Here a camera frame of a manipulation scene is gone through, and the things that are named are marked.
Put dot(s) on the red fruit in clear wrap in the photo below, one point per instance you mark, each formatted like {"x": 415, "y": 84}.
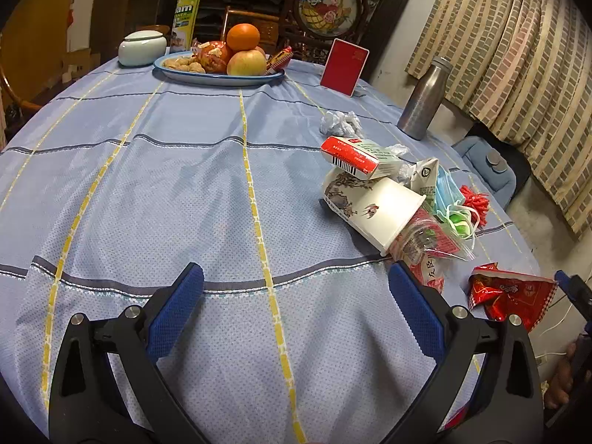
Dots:
{"x": 213, "y": 56}

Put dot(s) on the white red medicine box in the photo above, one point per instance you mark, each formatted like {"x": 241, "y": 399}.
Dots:
{"x": 360, "y": 157}

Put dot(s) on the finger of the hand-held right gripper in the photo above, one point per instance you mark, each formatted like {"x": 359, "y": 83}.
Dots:
{"x": 577, "y": 290}

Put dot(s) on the red apple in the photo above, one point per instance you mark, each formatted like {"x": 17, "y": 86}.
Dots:
{"x": 260, "y": 51}

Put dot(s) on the yellow apple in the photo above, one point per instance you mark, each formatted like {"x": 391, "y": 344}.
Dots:
{"x": 246, "y": 64}

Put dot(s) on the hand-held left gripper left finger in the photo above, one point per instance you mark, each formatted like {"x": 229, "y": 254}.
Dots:
{"x": 175, "y": 314}

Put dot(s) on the white green drink carton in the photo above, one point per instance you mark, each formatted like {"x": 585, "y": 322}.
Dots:
{"x": 428, "y": 181}

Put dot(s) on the white lidded ceramic jar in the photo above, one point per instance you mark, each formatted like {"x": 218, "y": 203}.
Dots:
{"x": 141, "y": 48}

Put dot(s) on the red foil snack packet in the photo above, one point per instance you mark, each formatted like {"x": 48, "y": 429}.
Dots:
{"x": 508, "y": 292}

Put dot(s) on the red standing card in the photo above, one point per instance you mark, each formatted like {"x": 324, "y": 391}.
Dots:
{"x": 343, "y": 68}

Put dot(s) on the brick pattern curtain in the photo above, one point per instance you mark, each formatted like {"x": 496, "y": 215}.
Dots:
{"x": 518, "y": 55}

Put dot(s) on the stainless steel bottle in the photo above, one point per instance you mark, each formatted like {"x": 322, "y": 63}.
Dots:
{"x": 423, "y": 101}

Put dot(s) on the crumpled white plastic bag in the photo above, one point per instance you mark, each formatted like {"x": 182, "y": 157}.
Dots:
{"x": 341, "y": 122}
{"x": 405, "y": 172}

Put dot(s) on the blue seat cushion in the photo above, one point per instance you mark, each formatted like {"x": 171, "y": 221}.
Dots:
{"x": 485, "y": 166}

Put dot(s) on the blue face mask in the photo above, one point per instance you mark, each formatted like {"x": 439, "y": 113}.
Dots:
{"x": 449, "y": 193}

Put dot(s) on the orange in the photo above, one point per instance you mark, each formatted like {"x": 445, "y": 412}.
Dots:
{"x": 243, "y": 37}

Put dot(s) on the printed white paper cup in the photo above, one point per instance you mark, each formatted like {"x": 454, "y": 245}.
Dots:
{"x": 374, "y": 210}

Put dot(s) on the clear red printed packet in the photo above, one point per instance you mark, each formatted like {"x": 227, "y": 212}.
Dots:
{"x": 425, "y": 240}

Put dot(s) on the yellow-green tall box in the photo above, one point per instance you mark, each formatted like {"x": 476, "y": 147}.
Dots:
{"x": 186, "y": 9}

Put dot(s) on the cardboard box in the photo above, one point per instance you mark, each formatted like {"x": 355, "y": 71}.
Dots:
{"x": 76, "y": 62}

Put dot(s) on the round embroidered table screen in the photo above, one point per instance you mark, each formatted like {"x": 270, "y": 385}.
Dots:
{"x": 326, "y": 7}

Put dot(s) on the red checkered snack packet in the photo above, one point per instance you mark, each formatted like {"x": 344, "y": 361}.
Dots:
{"x": 279, "y": 60}

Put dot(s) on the blue rimmed oval plate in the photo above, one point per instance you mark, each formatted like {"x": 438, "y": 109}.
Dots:
{"x": 208, "y": 79}

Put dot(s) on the green plastic item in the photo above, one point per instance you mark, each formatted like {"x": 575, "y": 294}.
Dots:
{"x": 458, "y": 224}

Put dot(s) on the wooden chair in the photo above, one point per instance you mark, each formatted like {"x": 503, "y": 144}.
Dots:
{"x": 252, "y": 16}

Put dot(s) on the black chair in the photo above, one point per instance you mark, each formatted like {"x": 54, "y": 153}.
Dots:
{"x": 519, "y": 162}

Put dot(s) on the person's right hand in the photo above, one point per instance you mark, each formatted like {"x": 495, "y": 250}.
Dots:
{"x": 565, "y": 374}

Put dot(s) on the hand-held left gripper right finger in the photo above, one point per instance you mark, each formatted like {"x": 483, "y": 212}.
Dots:
{"x": 416, "y": 314}

